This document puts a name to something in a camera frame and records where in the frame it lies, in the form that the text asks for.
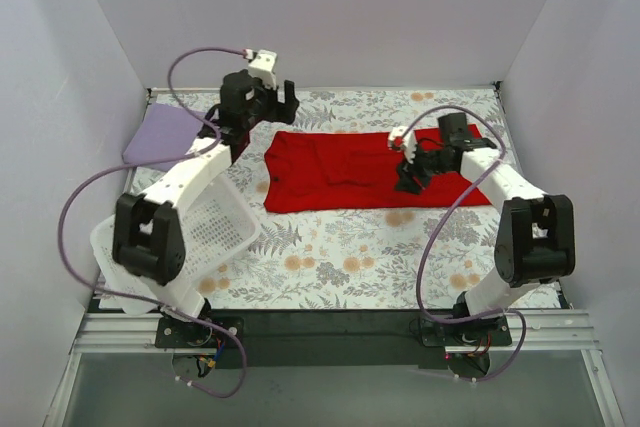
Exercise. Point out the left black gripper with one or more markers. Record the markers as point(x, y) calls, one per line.
point(276, 104)

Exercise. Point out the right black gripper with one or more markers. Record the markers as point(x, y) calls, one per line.
point(417, 170)

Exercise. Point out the red t shirt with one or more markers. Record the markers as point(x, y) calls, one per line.
point(322, 171)

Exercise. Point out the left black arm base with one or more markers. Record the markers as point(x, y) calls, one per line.
point(197, 346)

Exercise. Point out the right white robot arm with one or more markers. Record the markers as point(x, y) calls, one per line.
point(535, 243)

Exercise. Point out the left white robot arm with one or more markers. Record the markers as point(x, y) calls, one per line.
point(148, 239)

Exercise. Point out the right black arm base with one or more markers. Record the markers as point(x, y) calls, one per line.
point(475, 338)

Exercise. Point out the floral patterned table cloth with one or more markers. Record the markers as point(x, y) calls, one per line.
point(355, 259)

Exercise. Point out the folded lavender t shirt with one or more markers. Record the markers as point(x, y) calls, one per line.
point(167, 132)

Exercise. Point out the white plastic basket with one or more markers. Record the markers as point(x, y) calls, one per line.
point(217, 227)

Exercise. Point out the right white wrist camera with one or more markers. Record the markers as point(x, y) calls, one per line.
point(402, 139)

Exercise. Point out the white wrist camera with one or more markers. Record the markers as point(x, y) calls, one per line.
point(261, 65)
point(402, 139)

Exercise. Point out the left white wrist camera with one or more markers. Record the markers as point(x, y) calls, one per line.
point(261, 65)

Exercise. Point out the aluminium frame rail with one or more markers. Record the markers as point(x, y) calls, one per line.
point(350, 368)

